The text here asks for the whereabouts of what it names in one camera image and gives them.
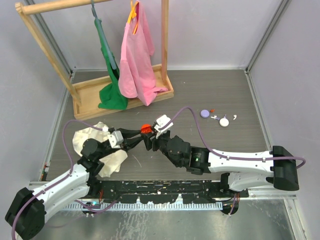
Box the orange earbud charging case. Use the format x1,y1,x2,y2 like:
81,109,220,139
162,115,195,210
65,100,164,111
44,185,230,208
140,124,153,134

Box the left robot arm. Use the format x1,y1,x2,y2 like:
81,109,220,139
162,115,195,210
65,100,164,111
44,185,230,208
4,128,142,240

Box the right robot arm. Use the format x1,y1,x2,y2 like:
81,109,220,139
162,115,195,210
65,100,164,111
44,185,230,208
141,131,300,197

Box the white earbud charging case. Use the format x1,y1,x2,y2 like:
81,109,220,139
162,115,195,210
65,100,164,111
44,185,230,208
219,117,230,128

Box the cream crumpled cloth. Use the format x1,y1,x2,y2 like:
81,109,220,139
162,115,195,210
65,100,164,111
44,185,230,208
72,121,128,178

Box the green shirt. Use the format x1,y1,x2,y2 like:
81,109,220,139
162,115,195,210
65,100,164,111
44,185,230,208
93,18,130,111

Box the pink shirt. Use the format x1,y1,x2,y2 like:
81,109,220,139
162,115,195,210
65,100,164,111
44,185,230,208
118,0,168,106

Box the wooden clothes rack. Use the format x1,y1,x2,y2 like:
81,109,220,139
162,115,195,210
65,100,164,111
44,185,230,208
15,0,174,120

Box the yellow clothes hanger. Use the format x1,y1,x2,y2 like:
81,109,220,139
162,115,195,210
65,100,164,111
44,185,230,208
127,0,139,35

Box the grey clothes hanger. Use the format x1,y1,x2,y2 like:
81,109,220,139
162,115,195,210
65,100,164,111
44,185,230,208
90,0,118,70

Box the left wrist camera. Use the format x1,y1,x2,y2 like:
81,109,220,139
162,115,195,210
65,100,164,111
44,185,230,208
107,130,124,149

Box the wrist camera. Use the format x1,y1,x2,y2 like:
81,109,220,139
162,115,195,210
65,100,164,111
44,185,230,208
153,114,174,139
107,130,124,149

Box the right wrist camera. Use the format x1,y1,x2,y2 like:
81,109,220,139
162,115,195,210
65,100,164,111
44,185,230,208
153,114,174,139

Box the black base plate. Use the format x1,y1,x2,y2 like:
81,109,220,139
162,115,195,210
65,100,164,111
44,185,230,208
87,180,234,204

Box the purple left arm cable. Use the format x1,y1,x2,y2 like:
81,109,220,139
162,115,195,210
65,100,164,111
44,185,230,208
11,118,110,240

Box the slotted cable duct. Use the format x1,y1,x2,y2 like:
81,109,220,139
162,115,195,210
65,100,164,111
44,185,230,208
61,201,223,212

